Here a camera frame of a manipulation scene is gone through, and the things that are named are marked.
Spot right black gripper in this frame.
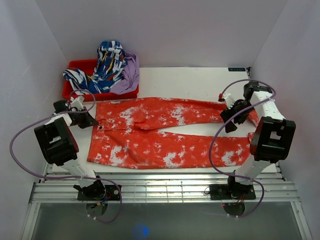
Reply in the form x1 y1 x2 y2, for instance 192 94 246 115
219 100 255 134

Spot red plastic bin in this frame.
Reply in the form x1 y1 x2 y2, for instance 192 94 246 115
62 59 139 101

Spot red white tie-dye trousers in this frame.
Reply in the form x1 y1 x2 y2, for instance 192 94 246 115
87 97 254 170

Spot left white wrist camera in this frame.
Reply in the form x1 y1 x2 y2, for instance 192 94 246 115
69 95 85 111

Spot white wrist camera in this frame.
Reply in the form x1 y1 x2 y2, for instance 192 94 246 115
218 93 235 109
69 95 85 111

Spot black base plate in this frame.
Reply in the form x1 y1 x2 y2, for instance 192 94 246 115
209 184 256 200
76 184 120 202

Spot aluminium rail frame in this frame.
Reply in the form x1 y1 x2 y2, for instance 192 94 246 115
21 163 313 240

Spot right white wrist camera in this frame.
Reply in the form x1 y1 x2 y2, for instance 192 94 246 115
218 93 235 109

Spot purple folded garment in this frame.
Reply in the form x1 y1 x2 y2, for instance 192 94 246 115
109 52 140 95

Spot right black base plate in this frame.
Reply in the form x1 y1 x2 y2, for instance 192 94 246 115
209 184 256 200

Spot blue white patterned trousers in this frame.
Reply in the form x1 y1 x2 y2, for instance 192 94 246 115
62 40 128 95

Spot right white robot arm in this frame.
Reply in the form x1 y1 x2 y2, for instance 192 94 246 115
210 80 296 200

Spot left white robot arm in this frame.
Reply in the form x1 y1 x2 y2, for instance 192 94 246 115
34 96 106 200

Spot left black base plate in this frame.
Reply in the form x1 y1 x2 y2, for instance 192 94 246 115
76 184 120 202

